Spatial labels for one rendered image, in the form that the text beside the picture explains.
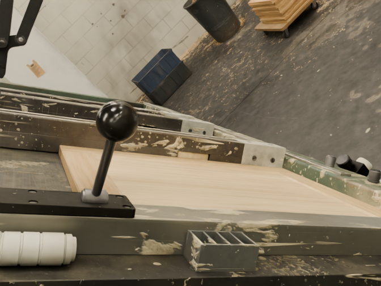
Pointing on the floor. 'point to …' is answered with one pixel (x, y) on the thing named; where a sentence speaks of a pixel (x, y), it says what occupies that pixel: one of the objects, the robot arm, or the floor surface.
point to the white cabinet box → (44, 64)
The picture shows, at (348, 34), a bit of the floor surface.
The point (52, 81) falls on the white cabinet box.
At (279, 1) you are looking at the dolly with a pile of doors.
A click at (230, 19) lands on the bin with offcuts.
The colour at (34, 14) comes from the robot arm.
